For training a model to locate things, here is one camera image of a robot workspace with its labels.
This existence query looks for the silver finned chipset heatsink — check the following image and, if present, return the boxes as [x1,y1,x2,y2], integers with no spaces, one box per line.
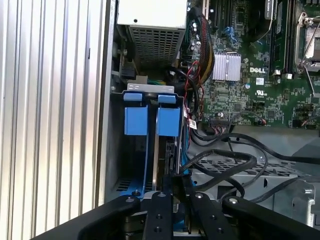
[212,51,242,83]

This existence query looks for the sleeved power cable bundle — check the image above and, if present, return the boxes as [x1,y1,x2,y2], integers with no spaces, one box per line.
[186,6,217,86]

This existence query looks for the black disk wire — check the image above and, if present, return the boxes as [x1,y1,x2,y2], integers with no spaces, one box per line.
[182,148,258,200]

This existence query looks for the black graphics card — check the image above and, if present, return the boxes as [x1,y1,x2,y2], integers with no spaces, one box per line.
[248,0,275,45]

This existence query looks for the black expansion slot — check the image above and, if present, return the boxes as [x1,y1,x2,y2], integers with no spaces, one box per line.
[212,0,220,28]

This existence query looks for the cream expansion slot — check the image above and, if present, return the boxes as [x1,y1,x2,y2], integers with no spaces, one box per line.
[203,0,211,21]

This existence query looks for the black RAM slot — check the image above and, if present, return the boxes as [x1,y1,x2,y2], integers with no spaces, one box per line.
[285,0,295,79]

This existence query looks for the black multiwire board connector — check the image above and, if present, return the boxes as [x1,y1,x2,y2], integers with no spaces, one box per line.
[208,116,232,133]

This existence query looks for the green Dell motherboard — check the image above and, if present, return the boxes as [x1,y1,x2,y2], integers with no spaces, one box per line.
[184,0,320,129]

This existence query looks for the long round black cable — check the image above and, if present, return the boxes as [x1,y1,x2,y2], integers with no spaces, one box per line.
[194,131,320,166]

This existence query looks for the hard disk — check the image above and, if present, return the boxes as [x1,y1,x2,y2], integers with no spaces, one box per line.
[154,93,191,236]

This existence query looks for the locking lever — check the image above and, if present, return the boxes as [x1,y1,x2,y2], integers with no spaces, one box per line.
[303,63,317,95]

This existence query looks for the green RAM stick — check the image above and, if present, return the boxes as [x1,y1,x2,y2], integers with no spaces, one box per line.
[271,2,287,75]

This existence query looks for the grey perforated drive cage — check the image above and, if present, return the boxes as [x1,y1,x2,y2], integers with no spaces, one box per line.
[189,124,320,226]

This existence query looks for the CPU socket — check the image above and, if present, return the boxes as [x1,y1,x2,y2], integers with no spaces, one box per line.
[294,11,320,76]

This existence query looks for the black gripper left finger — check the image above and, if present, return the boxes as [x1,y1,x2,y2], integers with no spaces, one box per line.
[29,176,176,240]

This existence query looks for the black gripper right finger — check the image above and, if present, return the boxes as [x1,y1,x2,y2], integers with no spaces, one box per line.
[183,174,320,240]

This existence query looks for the grey metal disk bay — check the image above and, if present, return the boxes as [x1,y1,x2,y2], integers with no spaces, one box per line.
[109,83,186,201]

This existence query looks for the grey open PC case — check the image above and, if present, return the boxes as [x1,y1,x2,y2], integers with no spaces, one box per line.
[96,0,320,226]

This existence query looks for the blue disk carrier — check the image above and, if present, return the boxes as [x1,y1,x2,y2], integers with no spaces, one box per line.
[119,92,151,197]

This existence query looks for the silver power supply unit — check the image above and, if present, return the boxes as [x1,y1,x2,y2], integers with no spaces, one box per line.
[116,0,188,71]

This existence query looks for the blue SATA ports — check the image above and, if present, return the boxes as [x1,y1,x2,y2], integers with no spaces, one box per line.
[223,24,237,44]

